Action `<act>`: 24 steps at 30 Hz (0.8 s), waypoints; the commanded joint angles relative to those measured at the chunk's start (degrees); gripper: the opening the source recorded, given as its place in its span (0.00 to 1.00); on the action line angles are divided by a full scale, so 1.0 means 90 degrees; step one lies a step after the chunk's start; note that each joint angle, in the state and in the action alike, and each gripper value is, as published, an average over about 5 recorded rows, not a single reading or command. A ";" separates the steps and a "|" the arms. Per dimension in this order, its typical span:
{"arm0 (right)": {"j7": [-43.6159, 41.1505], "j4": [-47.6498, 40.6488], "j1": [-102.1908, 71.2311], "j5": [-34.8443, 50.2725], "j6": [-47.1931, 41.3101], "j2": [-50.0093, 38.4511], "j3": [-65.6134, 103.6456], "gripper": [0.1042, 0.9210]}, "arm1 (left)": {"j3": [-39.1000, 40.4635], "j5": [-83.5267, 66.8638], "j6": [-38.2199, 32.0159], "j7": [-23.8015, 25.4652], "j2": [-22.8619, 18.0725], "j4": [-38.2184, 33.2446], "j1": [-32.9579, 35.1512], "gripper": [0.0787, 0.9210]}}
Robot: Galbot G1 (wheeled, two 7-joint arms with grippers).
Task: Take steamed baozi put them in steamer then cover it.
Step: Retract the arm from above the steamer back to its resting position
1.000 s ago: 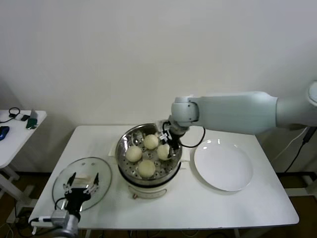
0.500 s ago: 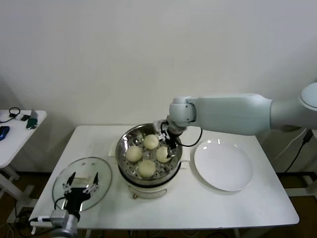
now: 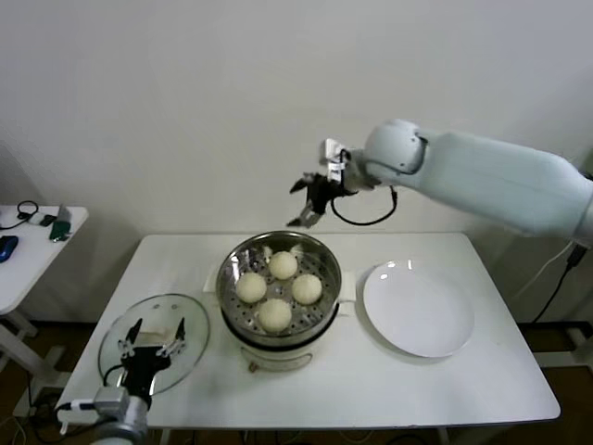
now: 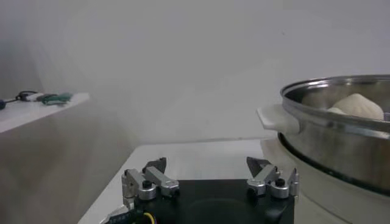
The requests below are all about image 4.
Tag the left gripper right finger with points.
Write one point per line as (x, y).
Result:
(268, 179)

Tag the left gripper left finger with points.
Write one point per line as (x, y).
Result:
(152, 178)

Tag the white steamed baozi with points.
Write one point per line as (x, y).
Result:
(359, 106)

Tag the stainless steel steamer basket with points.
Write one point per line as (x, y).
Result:
(335, 146)

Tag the white electric cooker base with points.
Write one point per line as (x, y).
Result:
(310, 198)

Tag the small white case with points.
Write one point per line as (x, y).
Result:
(35, 97)

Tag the white side table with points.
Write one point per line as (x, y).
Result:
(24, 114)

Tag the blue computer mouse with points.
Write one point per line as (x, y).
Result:
(2, 104)

